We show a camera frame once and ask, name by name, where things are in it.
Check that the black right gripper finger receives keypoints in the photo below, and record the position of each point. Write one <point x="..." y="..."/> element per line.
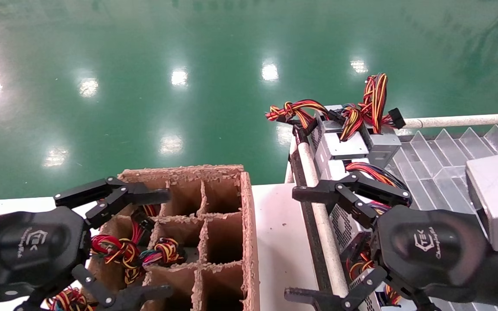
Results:
<point x="361" y="293"/>
<point x="352" y="190"/>

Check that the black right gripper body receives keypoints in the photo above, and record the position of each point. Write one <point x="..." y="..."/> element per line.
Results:
<point x="430" y="246"/>

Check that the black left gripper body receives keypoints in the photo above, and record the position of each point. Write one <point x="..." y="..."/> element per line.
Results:
<point x="24" y="250"/>

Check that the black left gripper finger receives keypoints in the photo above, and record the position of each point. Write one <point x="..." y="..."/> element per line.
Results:
<point x="145" y="296"/>
<point x="115" y="192"/>

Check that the grey power supply row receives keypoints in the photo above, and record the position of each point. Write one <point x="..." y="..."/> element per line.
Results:
<point x="308" y="164"/>

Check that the short white rack pipe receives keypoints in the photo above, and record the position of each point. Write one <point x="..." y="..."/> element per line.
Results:
<point x="289" y="172"/>

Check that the black pipe connector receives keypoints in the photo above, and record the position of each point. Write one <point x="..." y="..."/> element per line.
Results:
<point x="300" y="134"/>

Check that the clear plastic divider tray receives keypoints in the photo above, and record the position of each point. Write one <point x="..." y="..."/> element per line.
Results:
<point x="439" y="164"/>

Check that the cardboard box with dividers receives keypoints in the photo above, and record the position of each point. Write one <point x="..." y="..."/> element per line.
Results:
<point x="249" y="242"/>

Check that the long white rack pipe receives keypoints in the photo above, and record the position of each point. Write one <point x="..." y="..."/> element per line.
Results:
<point x="456" y="121"/>

